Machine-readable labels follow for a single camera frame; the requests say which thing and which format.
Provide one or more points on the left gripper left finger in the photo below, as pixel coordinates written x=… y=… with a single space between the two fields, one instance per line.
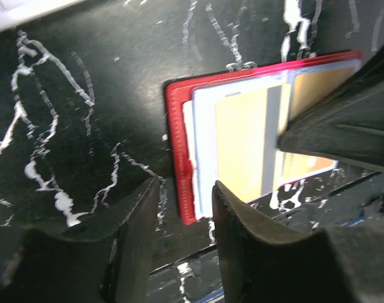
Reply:
x=106 y=258

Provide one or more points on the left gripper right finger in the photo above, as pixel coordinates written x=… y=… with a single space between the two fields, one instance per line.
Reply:
x=262 y=260

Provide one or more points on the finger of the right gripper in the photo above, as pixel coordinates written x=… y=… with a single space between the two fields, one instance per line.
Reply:
x=348 y=125

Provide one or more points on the gold credit card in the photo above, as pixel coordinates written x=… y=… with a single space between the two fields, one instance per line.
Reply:
x=248 y=125

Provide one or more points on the red leather card holder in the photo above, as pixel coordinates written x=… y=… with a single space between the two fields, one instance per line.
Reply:
x=191 y=106

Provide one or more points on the grey plastic tray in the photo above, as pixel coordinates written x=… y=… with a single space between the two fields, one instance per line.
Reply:
x=13 y=13

